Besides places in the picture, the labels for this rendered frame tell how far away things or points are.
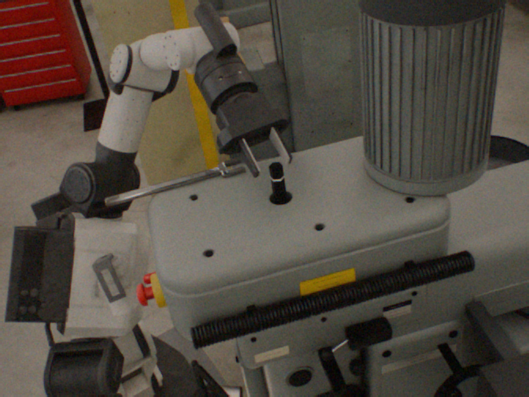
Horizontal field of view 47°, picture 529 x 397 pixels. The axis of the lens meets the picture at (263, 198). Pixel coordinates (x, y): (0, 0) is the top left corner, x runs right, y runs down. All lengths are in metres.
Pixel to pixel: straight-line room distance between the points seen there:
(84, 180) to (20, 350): 2.38
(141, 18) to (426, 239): 1.90
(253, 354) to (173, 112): 1.91
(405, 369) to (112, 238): 0.68
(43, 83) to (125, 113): 4.49
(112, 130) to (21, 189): 3.57
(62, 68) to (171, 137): 2.93
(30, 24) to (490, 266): 4.88
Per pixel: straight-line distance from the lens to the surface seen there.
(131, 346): 1.96
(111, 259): 1.27
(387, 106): 0.90
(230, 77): 0.99
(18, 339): 3.71
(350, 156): 1.06
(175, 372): 2.47
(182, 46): 1.03
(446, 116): 0.89
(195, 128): 2.87
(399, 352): 1.17
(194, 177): 1.05
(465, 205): 1.16
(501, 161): 3.47
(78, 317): 1.40
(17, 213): 4.64
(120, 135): 1.33
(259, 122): 0.97
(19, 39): 5.67
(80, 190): 1.35
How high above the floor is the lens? 2.49
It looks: 38 degrees down
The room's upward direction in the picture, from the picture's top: 9 degrees counter-clockwise
